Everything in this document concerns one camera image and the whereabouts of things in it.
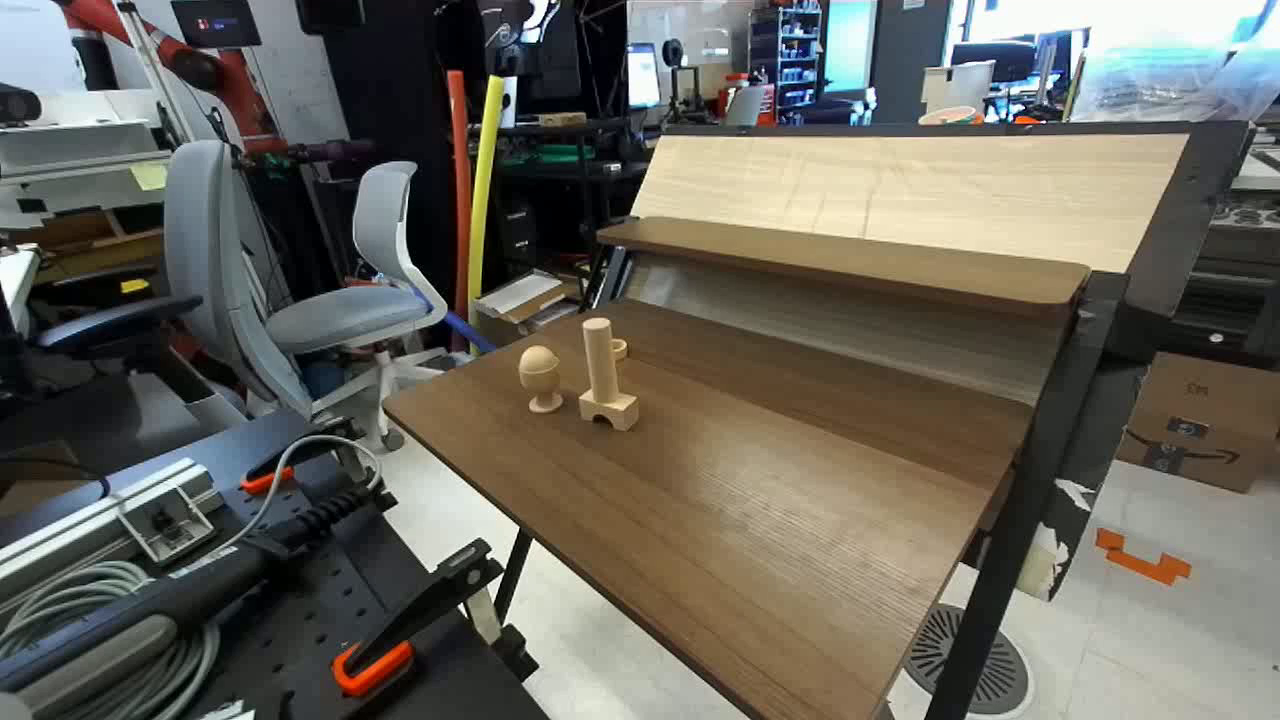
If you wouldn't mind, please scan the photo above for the wooden cylinder on base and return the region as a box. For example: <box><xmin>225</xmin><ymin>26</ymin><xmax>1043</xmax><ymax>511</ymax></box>
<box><xmin>576</xmin><ymin>312</ymin><xmax>646</xmax><ymax>437</ymax></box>

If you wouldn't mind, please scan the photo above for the wooden egg figure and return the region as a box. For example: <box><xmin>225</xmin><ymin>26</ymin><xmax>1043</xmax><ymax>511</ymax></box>
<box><xmin>517</xmin><ymin>341</ymin><xmax>567</xmax><ymax>414</ymax></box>

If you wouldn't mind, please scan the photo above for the stack of flat boxes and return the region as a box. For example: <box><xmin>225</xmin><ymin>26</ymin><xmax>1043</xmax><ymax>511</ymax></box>
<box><xmin>474</xmin><ymin>268</ymin><xmax>591</xmax><ymax>346</ymax></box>

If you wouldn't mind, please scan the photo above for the blue stick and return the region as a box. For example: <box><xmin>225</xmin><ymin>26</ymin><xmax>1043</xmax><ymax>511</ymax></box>
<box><xmin>439</xmin><ymin>312</ymin><xmax>501</xmax><ymax>359</ymax></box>

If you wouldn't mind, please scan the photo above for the yellow foam tube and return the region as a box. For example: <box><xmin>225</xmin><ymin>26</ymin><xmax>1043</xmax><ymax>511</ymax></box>
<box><xmin>464</xmin><ymin>72</ymin><xmax>512</xmax><ymax>323</ymax></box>

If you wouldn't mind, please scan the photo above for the orange foam tube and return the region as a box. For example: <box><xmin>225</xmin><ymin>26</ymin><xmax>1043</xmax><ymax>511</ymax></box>
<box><xmin>445</xmin><ymin>69</ymin><xmax>477</xmax><ymax>323</ymax></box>

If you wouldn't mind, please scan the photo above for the background computer monitor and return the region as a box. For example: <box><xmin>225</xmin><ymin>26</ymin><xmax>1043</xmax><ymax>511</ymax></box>
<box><xmin>624</xmin><ymin>35</ymin><xmax>668</xmax><ymax>113</ymax></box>

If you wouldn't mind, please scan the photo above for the white swivel chair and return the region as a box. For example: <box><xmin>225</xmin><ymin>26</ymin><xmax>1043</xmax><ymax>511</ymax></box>
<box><xmin>263</xmin><ymin>156</ymin><xmax>452</xmax><ymax>456</ymax></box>

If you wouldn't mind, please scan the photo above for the light wooden back panel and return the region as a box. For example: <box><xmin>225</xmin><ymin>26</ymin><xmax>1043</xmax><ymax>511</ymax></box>
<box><xmin>630</xmin><ymin>126</ymin><xmax>1192</xmax><ymax>275</ymax></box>

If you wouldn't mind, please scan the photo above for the wooden desk with shelf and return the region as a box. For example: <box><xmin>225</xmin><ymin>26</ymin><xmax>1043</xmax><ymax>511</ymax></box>
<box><xmin>491</xmin><ymin>115</ymin><xmax>1257</xmax><ymax>720</ymax></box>

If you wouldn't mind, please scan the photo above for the black perforated workbench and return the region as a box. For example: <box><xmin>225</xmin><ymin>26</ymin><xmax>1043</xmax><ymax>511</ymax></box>
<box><xmin>0</xmin><ymin>404</ymin><xmax>552</xmax><ymax>720</ymax></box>

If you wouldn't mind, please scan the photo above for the grey office chair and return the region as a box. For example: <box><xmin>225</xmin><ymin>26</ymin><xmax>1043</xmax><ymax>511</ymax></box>
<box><xmin>37</xmin><ymin>135</ymin><xmax>317</xmax><ymax>424</ymax></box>

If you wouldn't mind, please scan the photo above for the white tape patch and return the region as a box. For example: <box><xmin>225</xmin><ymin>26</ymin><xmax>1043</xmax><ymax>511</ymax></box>
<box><xmin>1016</xmin><ymin>523</ymin><xmax>1077</xmax><ymax>598</ymax></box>

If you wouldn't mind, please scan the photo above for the round floor drain grate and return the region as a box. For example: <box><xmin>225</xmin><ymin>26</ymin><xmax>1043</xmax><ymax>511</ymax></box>
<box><xmin>901</xmin><ymin>598</ymin><xmax>1037</xmax><ymax>720</ymax></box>

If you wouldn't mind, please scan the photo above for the brown cardboard box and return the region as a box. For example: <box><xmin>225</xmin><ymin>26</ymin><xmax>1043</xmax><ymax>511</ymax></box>
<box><xmin>1116</xmin><ymin>346</ymin><xmax>1280</xmax><ymax>494</ymax></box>

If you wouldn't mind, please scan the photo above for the white equipment cabinet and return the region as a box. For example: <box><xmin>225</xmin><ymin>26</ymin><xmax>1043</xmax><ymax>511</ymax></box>
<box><xmin>0</xmin><ymin>86</ymin><xmax>174</xmax><ymax>233</ymax></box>

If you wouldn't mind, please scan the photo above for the black clamp orange handle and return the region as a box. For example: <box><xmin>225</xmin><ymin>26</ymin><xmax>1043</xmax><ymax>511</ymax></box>
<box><xmin>328</xmin><ymin>534</ymin><xmax>508</xmax><ymax>703</ymax></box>

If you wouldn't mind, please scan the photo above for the thin white cable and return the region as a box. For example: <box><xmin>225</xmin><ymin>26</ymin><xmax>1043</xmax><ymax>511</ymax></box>
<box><xmin>198</xmin><ymin>431</ymin><xmax>385</xmax><ymax>563</ymax></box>

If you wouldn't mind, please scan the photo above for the small orange tool handle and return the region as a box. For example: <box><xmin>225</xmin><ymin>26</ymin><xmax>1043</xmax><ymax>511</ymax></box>
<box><xmin>235</xmin><ymin>462</ymin><xmax>301</xmax><ymax>499</ymax></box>

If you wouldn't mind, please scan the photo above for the aluminium extrusion rail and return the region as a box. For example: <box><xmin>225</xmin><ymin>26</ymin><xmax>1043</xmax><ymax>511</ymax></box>
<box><xmin>0</xmin><ymin>456</ymin><xmax>229</xmax><ymax>595</ymax></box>

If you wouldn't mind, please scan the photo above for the grey cable bundle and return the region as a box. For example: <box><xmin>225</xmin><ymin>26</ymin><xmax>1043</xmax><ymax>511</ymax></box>
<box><xmin>0</xmin><ymin>555</ymin><xmax>225</xmax><ymax>720</ymax></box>

